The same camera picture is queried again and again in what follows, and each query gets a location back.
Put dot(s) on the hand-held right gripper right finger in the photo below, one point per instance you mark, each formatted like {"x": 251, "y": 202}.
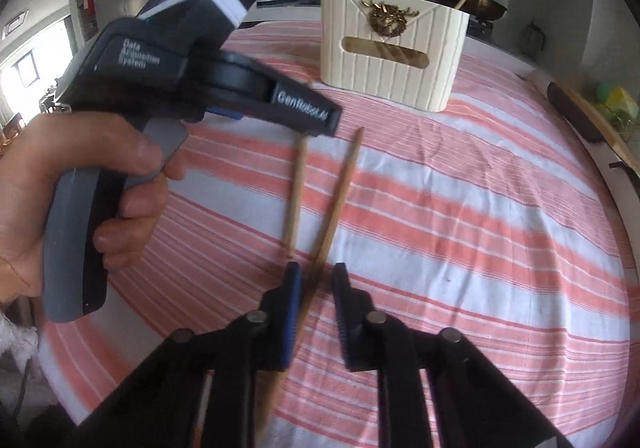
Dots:
{"x": 342, "y": 313}

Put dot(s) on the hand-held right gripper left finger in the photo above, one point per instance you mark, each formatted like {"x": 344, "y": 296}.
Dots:
{"x": 295, "y": 313}

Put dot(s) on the cream ribbed utensil holder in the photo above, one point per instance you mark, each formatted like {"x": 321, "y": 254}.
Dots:
{"x": 400, "y": 82}

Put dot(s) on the person's left hand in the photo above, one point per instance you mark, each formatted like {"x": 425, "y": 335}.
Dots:
{"x": 30, "y": 208}

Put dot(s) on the bright window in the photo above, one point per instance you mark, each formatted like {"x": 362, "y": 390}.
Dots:
{"x": 30, "y": 72}

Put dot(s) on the pink white striped tablecloth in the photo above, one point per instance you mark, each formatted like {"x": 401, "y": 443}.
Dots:
{"x": 475, "y": 228}

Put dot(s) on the white fluffy cloth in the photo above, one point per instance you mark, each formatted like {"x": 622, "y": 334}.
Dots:
{"x": 17, "y": 338}

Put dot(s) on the black gas stove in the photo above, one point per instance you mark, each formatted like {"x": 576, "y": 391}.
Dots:
{"x": 480, "y": 26}

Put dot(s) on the long wooden board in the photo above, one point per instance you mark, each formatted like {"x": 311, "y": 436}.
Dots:
{"x": 607, "y": 132}

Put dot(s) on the glass jar with clamp lid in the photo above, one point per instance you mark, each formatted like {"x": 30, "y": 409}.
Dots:
{"x": 532, "y": 40}

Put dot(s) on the yellow green package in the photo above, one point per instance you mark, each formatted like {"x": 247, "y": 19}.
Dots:
{"x": 617, "y": 100}

